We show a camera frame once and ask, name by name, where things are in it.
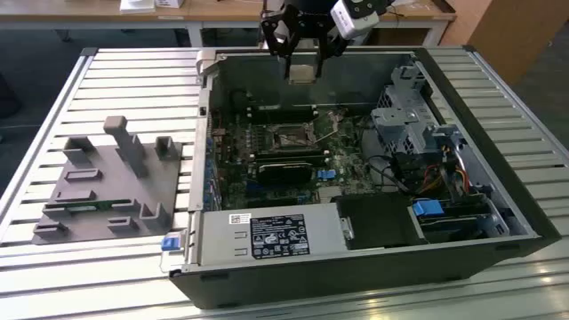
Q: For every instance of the grey plastic parts rack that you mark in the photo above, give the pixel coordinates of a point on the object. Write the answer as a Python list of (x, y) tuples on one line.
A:
[(115, 186)]

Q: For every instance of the white cardboard box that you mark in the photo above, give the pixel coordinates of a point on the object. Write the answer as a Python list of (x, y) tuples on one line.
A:
[(135, 8)]

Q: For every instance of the blue case latch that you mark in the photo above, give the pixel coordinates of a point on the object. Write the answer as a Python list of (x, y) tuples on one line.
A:
[(171, 243)]

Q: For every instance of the square silver CPU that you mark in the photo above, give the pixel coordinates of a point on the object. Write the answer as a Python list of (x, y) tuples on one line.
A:
[(303, 73)]

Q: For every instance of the CPU socket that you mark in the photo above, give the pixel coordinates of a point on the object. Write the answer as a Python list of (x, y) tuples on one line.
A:
[(291, 140)]

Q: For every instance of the wooden cabinet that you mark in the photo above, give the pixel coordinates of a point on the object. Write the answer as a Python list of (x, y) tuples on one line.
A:
[(511, 33)]

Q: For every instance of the blue board connector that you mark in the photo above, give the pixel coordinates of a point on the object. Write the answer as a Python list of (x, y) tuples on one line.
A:
[(327, 174)]

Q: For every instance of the black RAM slot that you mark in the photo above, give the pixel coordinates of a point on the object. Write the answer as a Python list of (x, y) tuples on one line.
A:
[(284, 113)]

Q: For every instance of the black open PC case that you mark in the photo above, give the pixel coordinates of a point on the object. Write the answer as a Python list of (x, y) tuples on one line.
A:
[(311, 286)]

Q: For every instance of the blue disk carrier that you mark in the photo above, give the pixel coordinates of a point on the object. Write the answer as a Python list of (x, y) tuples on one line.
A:
[(427, 209)]

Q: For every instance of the green motherboard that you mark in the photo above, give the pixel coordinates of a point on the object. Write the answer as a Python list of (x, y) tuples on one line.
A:
[(347, 160)]

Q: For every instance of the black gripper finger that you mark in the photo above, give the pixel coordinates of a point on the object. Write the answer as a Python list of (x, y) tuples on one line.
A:
[(278, 33), (331, 46)]

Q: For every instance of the silver power supply unit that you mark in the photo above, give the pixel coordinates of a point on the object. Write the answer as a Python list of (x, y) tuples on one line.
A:
[(214, 233)]

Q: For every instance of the small silver heat sink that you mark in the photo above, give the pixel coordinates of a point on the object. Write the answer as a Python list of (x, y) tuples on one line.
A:
[(331, 194)]

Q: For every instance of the black graphics card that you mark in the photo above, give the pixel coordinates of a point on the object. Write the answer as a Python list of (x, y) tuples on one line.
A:
[(284, 173)]

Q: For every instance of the green RAM stick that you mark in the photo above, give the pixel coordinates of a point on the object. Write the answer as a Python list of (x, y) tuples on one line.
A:
[(104, 204)]

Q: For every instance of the wooden desk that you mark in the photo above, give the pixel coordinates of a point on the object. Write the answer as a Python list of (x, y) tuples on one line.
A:
[(67, 15)]

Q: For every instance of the thin metal locking lever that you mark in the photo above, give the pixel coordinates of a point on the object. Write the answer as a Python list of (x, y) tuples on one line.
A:
[(330, 136)]

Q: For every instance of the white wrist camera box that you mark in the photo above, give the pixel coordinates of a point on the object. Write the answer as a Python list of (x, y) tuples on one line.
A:
[(356, 16)]

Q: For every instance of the white box black print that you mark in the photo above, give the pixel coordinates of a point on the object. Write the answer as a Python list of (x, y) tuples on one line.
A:
[(168, 3)]

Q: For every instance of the silver metal drive cage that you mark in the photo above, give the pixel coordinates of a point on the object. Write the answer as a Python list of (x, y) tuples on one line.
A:
[(396, 126)]

